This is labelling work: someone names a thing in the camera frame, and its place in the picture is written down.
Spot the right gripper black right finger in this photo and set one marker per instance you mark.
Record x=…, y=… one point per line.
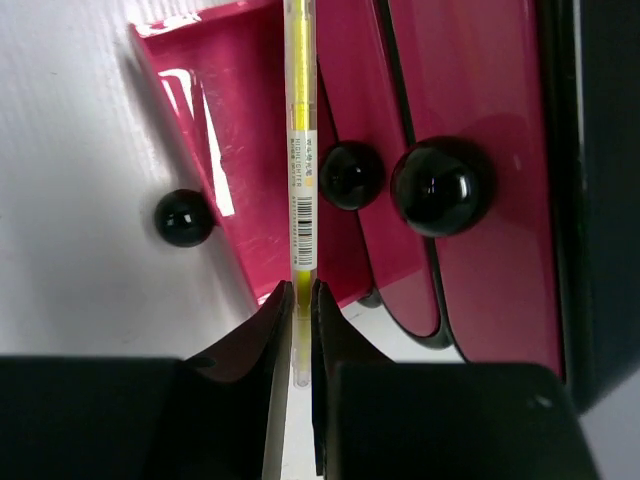
x=374, y=418

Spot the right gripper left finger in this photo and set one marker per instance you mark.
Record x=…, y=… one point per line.
x=219, y=414

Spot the yellow pen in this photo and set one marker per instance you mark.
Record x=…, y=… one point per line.
x=301, y=87

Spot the black drawer cabinet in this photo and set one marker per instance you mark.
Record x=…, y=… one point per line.
x=589, y=66

